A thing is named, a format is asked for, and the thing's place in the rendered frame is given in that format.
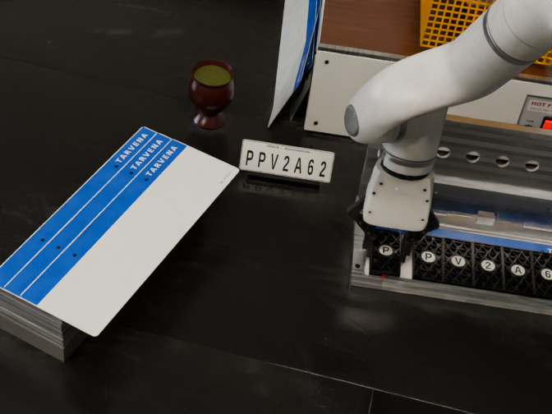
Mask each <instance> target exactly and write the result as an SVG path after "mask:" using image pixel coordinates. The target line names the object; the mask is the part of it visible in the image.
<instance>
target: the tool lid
mask: <svg viewBox="0 0 552 414"><path fill-rule="evenodd" d="M440 147H446V148H448V149H449V153H448V154H447V155H445V156H440V155H438V154H437V155H436V159H435V165H434V168H433V172H434V176H435V180H434V190H433V196H432V201H431V209H432V210H433V212H434V214H439V215H444V216H447V215H448V213H449V211H454V212H459V213H465V214H475V215H478V211H479V210H480V211H485V212H491V213H496V214H497V218H498V219H508V220H514V221H519V222H524V225H522V226H523V227H524V228H532V229H537V230H543V231H548V232H552V130H548V129H542V128H536V127H531V126H521V125H515V124H509V123H504V122H493V121H488V120H482V119H477V118H471V117H461V116H455V115H449V114H447V116H446V119H445V123H444V129H443V132H442V136H441V139H440V143H439V148H440ZM379 149H382V144H376V145H368V148H367V152H366V159H365V163H364V168H363V171H362V175H361V183H360V187H359V191H358V197H361V198H362V197H363V196H365V194H366V189H367V187H368V183H369V180H370V176H371V174H372V172H373V169H374V167H375V164H376V162H377V160H378V159H379V157H378V155H377V154H378V150H379ZM472 151H475V152H477V153H478V154H479V157H478V159H476V160H469V159H467V157H466V156H467V154H468V153H469V152H472ZM500 156H506V157H508V162H507V163H506V164H503V165H500V164H497V163H496V162H495V161H496V159H497V158H498V157H500ZM532 160H535V161H537V163H538V166H537V167H536V168H534V169H528V168H526V163H527V162H529V161H532Z"/></svg>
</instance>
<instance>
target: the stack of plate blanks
mask: <svg viewBox="0 0 552 414"><path fill-rule="evenodd" d="M156 133H158V132H156V131H152V130H150V129H149V128H147V127H142V128H141V129H140V130H138V132H137V133H136V134H135V135H134V136H133V137H132V138H130V139H129V140H128V141H127V142H126V143H125V144H124V145H123V146H122V147H121V148H120V149H119V150H118V151H117V152H116V153H115V154H114V155H113V156H112V157H111V158H110V159H109V160H108V161H107V162H106V163H105V164H104V165H103V166H102V167H101V168H100V169H99V170H98V171H97V172H96V173H95V174H94V175H93V176H92V177H91V178H90V179H89V180H88V181H87V182H86V183H85V184H84V185H83V186H81V187H80V188H79V189H78V190H77V191H76V192H75V193H74V194H73V195H72V196H71V197H70V198H69V199H68V200H67V201H66V202H65V203H64V204H63V205H62V206H61V207H60V208H59V209H58V210H57V211H56V212H55V213H54V214H53V215H52V216H51V217H50V218H49V219H48V220H47V221H46V222H45V223H44V224H43V225H42V226H41V227H40V228H39V229H38V230H37V231H36V232H35V233H33V234H32V235H31V236H30V237H29V238H28V239H27V240H26V241H25V242H24V243H23V244H22V245H21V246H20V247H19V248H18V249H17V250H16V251H15V252H14V253H13V254H12V255H11V256H10V257H9V258H8V259H7V260H6V261H5V262H4V263H3V264H2V265H1V266H0V329H3V330H5V331H7V332H8V333H10V334H12V335H14V336H16V337H18V338H20V339H21V340H23V341H25V342H27V343H29V344H31V345H32V346H34V347H37V348H38V349H40V350H41V351H43V352H46V353H48V354H49V355H51V356H52V357H55V358H57V359H58V360H60V361H62V362H65V361H66V360H67V359H68V357H69V356H70V355H71V354H72V353H73V352H74V351H75V350H76V349H77V348H78V347H79V345H80V344H81V343H82V342H83V341H84V340H85V338H86V337H87V336H88V334H87V333H85V332H83V331H81V330H79V329H78V328H75V327H73V326H71V325H69V324H67V323H65V322H64V321H62V320H60V319H58V318H56V317H54V316H52V315H50V314H49V313H47V312H45V311H43V310H40V309H39V308H37V307H35V306H33V305H31V304H30V303H28V302H26V301H23V300H21V299H20V298H19V297H16V296H14V295H12V294H11V293H9V292H6V291H5V290H4V286H5V285H6V284H7V283H8V282H9V281H10V280H11V279H12V278H13V277H14V276H15V275H16V274H17V273H18V272H19V271H20V270H21V269H22V268H23V267H24V266H25V265H26V264H27V263H28V262H29V261H30V260H31V259H32V258H33V257H34V256H35V255H36V254H37V253H38V252H39V251H40V250H41V249H42V248H43V247H44V246H45V245H46V244H47V243H48V242H49V241H50V240H51V239H52V238H53V237H54V236H55V235H56V234H57V233H58V232H59V231H60V230H61V229H62V228H63V227H64V226H65V225H66V224H67V223H68V222H69V221H70V220H71V219H72V218H73V217H74V216H75V215H76V214H77V213H78V212H79V211H80V210H81V209H82V208H83V207H84V206H85V205H86V204H87V203H88V202H89V201H90V200H91V199H92V198H93V197H94V195H95V194H96V193H97V192H98V191H99V190H100V189H101V188H102V187H103V186H104V185H105V184H106V183H107V182H108V181H109V180H110V179H111V178H112V177H113V176H114V175H115V174H116V173H117V172H118V171H119V170H120V169H121V168H122V167H123V166H124V165H125V164H126V163H127V162H128V161H129V160H130V159H131V158H132V157H133V156H134V155H135V154H136V153H137V152H138V151H139V150H140V149H141V148H142V147H143V146H144V145H145V144H146V143H147V142H148V141H149V140H150V139H151V138H152V137H153V136H154V135H155V134H156Z"/></svg>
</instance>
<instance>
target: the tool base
mask: <svg viewBox="0 0 552 414"><path fill-rule="evenodd" d="M435 216H436V217H437V219H438V220H439V227H440V228H446V229H452V230H458V231H463V232H473V233H479V234H485V235H490V236H496V237H506V238H512V239H517V240H523V241H528V242H539V243H544V244H550V245H552V232H548V231H543V230H537V229H532V228H524V227H523V226H522V225H524V222H519V221H514V220H508V219H503V218H497V216H495V213H491V212H485V211H480V210H479V211H478V215H475V214H465V213H459V212H454V211H449V212H448V215H447V216H444V215H439V214H436V215H435ZM364 236H365V233H364V232H363V231H362V229H361V228H360V227H359V226H358V224H357V222H356V221H354V224H353V235H352V258H351V270H350V282H349V294H352V295H358V296H363V297H373V298H379V299H385V300H390V301H400V302H406V303H412V304H417V305H423V306H433V307H439V308H444V309H450V310H456V311H466V312H471V313H477V314H483V315H493V316H499V317H504V318H510V319H516V320H526V321H532V322H537V323H543V324H552V307H548V306H538V305H532V304H527V303H521V302H515V301H505V300H500V299H494V298H488V297H478V296H473V295H467V294H461V293H456V292H445V291H440V290H434V289H429V288H423V287H413V286H407V285H401V284H396V283H385V282H381V279H382V278H377V277H372V276H367V275H366V274H365V267H366V250H363V249H362V244H363V240H364ZM356 264H359V265H360V268H356V267H355V265H356Z"/></svg>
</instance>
